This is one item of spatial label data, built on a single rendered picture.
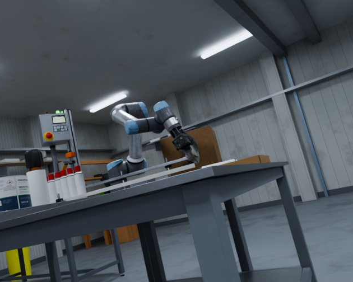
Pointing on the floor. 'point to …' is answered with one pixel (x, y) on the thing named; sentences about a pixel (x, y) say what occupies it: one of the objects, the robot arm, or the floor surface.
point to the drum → (12, 261)
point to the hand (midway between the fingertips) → (197, 160)
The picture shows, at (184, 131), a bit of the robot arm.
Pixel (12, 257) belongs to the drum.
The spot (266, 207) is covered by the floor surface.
